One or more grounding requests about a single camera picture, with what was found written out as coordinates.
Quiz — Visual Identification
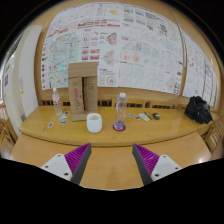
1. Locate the wooden chair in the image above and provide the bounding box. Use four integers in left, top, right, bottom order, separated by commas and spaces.
0, 103, 18, 158
203, 118, 224, 154

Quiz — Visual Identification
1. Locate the large wall poster sheet panel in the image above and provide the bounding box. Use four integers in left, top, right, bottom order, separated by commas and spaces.
40, 2, 184, 96

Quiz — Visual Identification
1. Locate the row of wooden chairs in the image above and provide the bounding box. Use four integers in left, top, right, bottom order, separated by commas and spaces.
39, 96, 188, 110

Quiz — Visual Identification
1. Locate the white remote control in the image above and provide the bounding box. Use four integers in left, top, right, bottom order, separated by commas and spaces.
138, 112, 151, 122

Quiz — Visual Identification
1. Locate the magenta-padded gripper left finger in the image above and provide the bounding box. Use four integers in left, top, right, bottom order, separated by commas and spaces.
40, 142, 93, 186

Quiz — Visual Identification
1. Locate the brown cardboard box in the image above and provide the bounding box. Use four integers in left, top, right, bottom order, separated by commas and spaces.
67, 61, 100, 122

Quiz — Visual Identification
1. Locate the clear plastic bottle white cap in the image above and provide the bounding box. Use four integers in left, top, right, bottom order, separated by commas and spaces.
113, 92, 129, 131

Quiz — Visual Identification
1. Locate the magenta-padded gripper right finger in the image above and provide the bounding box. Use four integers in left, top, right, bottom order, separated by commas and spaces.
132, 143, 184, 186

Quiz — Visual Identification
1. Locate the flat round red coaster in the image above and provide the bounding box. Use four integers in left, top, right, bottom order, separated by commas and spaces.
112, 123, 127, 132

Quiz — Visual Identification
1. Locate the small red-labelled water bottle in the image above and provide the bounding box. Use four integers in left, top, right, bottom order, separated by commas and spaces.
51, 87, 63, 116

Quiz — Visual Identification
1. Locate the narrow wall poster sheet panel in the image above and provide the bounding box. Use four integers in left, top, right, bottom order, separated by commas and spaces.
181, 31, 218, 108

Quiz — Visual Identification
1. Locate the white cup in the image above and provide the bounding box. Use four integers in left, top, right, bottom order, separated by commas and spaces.
86, 112, 103, 134

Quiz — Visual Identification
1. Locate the black bag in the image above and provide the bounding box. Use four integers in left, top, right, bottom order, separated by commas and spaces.
184, 95, 214, 125

